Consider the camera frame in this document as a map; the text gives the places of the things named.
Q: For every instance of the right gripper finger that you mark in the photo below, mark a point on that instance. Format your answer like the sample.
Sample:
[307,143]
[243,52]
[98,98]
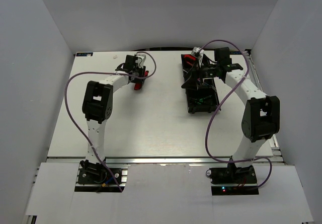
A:
[194,66]
[190,82]

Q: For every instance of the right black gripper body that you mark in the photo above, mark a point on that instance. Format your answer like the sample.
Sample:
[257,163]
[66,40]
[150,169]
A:
[209,71]

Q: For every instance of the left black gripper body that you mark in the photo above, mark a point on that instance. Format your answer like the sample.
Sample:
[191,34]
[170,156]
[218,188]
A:
[139,74]

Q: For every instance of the green black precision screwdriver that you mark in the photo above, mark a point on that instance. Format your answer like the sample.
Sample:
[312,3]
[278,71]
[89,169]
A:
[205,99]

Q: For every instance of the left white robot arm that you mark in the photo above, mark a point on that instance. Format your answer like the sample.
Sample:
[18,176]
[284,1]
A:
[98,101]

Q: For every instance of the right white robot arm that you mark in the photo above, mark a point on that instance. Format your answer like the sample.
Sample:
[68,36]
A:
[261,118]

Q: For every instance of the black three-compartment tray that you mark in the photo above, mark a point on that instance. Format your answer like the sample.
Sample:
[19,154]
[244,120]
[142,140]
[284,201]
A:
[201,94]

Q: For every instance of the blue label sticker right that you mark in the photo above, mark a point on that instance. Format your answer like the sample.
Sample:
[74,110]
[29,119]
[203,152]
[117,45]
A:
[235,53]

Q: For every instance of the blue label sticker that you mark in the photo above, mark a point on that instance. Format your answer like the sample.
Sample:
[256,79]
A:
[235,53]
[84,54]

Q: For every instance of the blue label sticker left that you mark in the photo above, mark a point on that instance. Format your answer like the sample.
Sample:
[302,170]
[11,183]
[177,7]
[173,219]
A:
[84,54]

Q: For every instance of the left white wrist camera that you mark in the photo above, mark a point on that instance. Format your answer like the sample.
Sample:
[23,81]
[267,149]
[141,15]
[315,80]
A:
[140,60]

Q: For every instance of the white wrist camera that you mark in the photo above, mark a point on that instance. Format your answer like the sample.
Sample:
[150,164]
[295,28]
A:
[198,53]
[140,60]

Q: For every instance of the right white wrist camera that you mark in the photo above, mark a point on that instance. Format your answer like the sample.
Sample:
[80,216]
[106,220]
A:
[198,53]

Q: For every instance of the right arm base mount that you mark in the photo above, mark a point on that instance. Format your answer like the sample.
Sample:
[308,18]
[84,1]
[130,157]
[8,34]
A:
[233,181]

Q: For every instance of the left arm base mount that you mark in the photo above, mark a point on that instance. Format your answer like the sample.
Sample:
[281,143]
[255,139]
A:
[96,178]

